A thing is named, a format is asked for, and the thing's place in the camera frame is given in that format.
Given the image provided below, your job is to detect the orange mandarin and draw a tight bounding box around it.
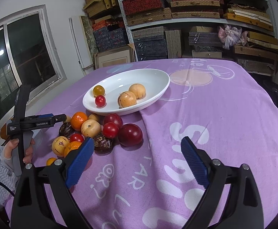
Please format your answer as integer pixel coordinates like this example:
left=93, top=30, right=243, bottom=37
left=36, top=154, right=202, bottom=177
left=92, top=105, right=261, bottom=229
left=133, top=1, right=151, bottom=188
left=70, top=112, right=88, bottom=131
left=63, top=141, right=82, bottom=158

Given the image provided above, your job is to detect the beige apple-shaped fruit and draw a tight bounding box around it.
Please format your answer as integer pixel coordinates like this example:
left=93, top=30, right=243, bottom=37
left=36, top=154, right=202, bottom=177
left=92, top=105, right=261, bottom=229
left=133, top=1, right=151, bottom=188
left=81, top=119, right=102, bottom=138

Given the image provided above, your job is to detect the small brown longan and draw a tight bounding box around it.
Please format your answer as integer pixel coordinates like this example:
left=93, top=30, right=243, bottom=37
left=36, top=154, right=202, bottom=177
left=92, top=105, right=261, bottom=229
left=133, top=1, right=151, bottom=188
left=64, top=115, right=71, bottom=123
left=88, top=113, right=100, bottom=122

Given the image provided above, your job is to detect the small orange tomato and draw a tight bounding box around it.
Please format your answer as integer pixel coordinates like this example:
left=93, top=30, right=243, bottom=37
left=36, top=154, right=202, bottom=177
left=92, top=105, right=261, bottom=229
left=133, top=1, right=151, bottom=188
left=46, top=157, right=57, bottom=166

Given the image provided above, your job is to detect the dark brown passion fruit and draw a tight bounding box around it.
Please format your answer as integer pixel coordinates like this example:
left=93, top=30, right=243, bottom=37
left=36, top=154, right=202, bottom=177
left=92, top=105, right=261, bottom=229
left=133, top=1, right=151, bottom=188
left=93, top=132, right=113, bottom=154

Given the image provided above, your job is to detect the large dark red plum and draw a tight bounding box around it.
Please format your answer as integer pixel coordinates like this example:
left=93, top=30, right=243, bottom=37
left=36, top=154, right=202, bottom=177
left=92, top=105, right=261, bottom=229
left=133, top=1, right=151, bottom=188
left=118, top=123, right=143, bottom=147

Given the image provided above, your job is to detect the person's left hand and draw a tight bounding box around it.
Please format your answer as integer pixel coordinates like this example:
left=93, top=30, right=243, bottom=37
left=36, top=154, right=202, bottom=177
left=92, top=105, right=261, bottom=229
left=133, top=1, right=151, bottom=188
left=3, top=137, right=36, bottom=164

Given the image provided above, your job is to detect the wooden chair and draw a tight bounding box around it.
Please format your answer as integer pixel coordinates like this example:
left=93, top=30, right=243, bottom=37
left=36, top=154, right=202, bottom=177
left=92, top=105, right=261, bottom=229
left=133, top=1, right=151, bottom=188
left=0, top=123, right=9, bottom=140

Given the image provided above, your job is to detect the small red cherry tomato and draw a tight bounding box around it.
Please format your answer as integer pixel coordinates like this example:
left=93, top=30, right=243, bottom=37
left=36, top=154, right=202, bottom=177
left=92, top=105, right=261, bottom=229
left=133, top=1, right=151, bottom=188
left=95, top=95, right=106, bottom=108

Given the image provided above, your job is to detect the yellow cherry tomato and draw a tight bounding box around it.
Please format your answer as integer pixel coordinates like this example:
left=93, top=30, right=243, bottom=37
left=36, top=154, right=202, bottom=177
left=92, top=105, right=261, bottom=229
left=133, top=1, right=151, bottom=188
left=93, top=85, right=105, bottom=97

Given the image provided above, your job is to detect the speckled tan melon fruit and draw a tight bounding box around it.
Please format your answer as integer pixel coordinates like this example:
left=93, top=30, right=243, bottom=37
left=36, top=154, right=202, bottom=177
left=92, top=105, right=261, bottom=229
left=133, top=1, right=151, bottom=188
left=117, top=91, right=137, bottom=108

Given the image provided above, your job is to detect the white board leaning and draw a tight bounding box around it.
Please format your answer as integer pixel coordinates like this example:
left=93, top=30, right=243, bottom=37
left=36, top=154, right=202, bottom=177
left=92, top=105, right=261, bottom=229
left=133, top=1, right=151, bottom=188
left=69, top=15, right=95, bottom=75

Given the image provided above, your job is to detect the tan round fruit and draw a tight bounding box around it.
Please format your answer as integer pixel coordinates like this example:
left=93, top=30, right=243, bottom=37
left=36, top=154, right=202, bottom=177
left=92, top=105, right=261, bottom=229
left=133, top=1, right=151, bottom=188
left=129, top=83, right=146, bottom=99

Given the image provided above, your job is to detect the framed picture on floor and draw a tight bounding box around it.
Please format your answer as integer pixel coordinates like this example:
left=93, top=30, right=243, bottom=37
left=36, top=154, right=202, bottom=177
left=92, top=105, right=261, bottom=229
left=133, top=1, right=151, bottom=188
left=94, top=44, right=135, bottom=69

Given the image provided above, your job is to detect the purple printed tablecloth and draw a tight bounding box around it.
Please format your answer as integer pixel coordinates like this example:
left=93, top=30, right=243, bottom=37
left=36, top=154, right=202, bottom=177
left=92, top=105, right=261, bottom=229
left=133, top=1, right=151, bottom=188
left=41, top=59, right=278, bottom=228

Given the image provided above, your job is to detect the pink plastic bag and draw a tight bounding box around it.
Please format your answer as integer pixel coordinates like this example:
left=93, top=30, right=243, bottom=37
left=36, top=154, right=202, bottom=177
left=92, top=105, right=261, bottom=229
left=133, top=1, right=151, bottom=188
left=218, top=24, right=248, bottom=50

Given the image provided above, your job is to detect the metal storage shelf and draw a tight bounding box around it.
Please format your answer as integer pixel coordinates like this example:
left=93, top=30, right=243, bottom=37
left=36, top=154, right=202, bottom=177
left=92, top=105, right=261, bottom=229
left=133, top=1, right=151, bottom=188
left=83, top=0, right=278, bottom=77

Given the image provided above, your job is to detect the window with white frame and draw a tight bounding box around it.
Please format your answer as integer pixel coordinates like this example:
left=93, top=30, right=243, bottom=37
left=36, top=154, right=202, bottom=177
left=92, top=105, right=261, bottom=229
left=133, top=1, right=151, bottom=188
left=0, top=5, right=66, bottom=128

